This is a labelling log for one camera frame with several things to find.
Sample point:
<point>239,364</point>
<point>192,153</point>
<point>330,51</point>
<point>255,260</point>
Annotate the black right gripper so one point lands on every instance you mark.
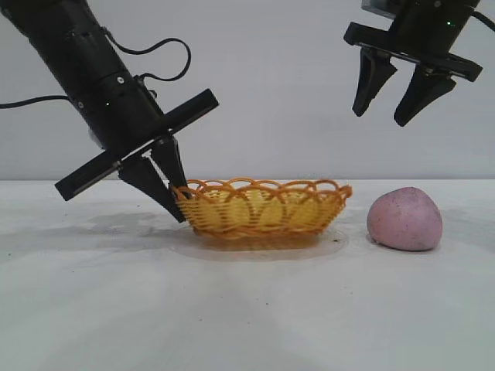
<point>425,31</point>

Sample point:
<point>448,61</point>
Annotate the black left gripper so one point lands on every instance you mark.
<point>116,116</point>

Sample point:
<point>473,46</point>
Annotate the yellow woven plastic basket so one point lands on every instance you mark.
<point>263,212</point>

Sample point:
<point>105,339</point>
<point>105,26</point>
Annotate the pink peach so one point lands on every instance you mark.
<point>404,220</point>

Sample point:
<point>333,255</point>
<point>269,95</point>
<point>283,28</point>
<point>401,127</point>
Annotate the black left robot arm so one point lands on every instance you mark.
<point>62,42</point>

